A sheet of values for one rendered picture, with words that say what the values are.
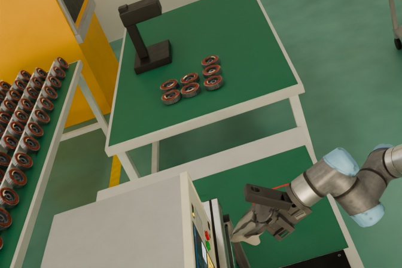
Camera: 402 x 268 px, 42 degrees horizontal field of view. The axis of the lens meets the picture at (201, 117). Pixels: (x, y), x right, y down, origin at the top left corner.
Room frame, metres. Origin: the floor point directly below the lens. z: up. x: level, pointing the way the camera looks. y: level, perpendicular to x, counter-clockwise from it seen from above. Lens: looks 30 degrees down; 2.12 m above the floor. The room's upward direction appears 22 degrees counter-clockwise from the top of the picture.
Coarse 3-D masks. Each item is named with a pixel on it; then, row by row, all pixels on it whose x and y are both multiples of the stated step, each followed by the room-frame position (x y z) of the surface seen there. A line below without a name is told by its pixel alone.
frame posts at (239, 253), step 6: (228, 216) 1.22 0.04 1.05; (228, 222) 1.20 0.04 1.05; (234, 246) 1.21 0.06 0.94; (240, 246) 1.20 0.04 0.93; (234, 252) 1.21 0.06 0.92; (240, 252) 1.20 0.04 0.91; (240, 258) 1.21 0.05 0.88; (246, 258) 1.22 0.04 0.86; (240, 264) 1.21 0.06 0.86; (246, 264) 1.20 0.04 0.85
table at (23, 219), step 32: (64, 64) 3.85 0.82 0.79; (0, 96) 3.67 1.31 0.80; (32, 96) 3.42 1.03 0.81; (64, 96) 3.34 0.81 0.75; (0, 128) 3.12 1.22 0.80; (32, 128) 2.88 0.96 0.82; (96, 128) 3.86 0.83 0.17; (0, 160) 2.66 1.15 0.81; (32, 160) 2.63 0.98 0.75; (0, 192) 2.24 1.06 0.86; (32, 192) 2.31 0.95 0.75; (0, 224) 2.05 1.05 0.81; (32, 224) 2.09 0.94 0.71; (0, 256) 1.89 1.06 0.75
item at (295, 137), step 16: (256, 144) 1.95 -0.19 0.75; (272, 144) 1.90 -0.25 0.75; (288, 144) 1.86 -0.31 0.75; (304, 144) 1.82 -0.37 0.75; (208, 160) 1.98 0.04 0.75; (224, 160) 1.93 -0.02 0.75; (240, 160) 1.88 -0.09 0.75; (144, 176) 2.05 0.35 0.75; (160, 176) 2.00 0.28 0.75; (192, 176) 1.91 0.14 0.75; (112, 192) 2.03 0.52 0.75; (336, 208) 1.39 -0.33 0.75; (352, 256) 1.16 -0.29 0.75
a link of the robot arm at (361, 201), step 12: (360, 180) 0.94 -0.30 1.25; (372, 180) 0.93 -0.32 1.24; (348, 192) 0.90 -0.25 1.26; (360, 192) 0.90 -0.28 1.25; (372, 192) 0.90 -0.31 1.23; (348, 204) 0.89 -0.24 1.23; (360, 204) 0.88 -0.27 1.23; (372, 204) 0.88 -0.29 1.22; (360, 216) 0.88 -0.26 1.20; (372, 216) 0.87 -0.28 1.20
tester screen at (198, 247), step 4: (196, 232) 0.96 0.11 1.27; (196, 236) 0.94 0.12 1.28; (196, 240) 0.92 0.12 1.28; (200, 240) 0.96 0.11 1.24; (196, 244) 0.91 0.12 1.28; (200, 244) 0.95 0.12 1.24; (196, 248) 0.90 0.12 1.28; (200, 248) 0.93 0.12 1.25; (196, 252) 0.88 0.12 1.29; (200, 252) 0.91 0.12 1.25; (196, 256) 0.87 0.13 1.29; (200, 256) 0.90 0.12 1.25; (200, 260) 0.88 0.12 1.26; (200, 264) 0.87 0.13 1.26
